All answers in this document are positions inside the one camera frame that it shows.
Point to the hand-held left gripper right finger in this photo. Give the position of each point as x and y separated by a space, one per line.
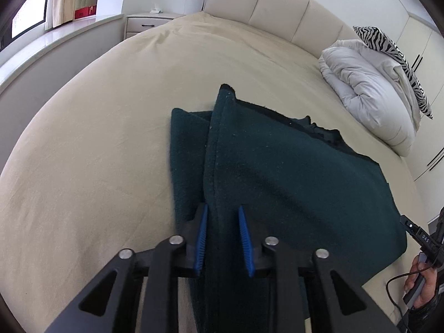
245 242

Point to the person's right hand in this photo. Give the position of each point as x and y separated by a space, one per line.
428 284

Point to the cream padded headboard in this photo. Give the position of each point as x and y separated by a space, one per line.
277 7

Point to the red box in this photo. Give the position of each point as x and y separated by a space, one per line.
85 11

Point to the beige curtain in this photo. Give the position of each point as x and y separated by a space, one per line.
66 0

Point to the small white tissue box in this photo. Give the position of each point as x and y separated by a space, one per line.
155 9

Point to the white window ledge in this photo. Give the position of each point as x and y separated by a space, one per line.
52 52

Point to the white folded duvet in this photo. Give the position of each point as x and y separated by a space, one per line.
371 97

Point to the black framed window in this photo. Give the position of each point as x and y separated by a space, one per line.
31 10

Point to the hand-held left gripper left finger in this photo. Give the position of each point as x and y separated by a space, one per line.
200 239

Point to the white wardrobe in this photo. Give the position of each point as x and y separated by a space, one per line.
425 62

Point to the beige bed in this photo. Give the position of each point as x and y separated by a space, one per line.
104 145

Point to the zebra print pillow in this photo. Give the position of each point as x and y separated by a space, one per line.
388 47

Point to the dark green sweater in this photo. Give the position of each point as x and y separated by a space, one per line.
295 180

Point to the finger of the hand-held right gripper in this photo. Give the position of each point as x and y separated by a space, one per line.
410 225

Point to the white nightstand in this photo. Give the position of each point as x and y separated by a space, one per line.
145 26

